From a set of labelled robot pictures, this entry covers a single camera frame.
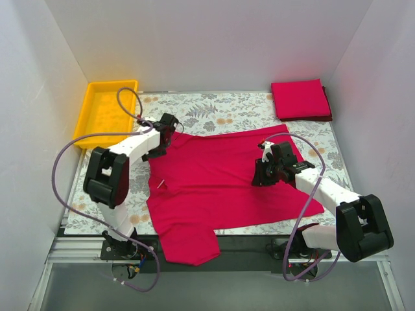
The aluminium frame rail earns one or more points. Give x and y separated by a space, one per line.
246 276

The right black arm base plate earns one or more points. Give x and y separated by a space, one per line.
276 249

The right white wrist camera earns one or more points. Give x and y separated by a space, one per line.
266 147

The folded crimson t-shirt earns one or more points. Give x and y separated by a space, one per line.
281 89

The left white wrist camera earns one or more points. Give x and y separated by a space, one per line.
146 122

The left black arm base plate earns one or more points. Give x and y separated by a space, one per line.
142 249

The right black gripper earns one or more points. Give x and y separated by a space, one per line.
260 175

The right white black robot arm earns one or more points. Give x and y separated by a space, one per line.
361 228

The yellow plastic bin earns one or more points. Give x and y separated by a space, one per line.
101 113

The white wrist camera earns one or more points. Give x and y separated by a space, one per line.
266 147
146 122

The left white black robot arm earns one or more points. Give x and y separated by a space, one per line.
107 180

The floral patterned table mat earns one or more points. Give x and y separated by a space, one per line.
208 114

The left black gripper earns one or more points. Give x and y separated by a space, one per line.
155 152

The folded dark red t-shirt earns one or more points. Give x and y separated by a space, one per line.
309 104

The crimson t-shirt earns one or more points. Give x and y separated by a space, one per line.
281 89
203 184

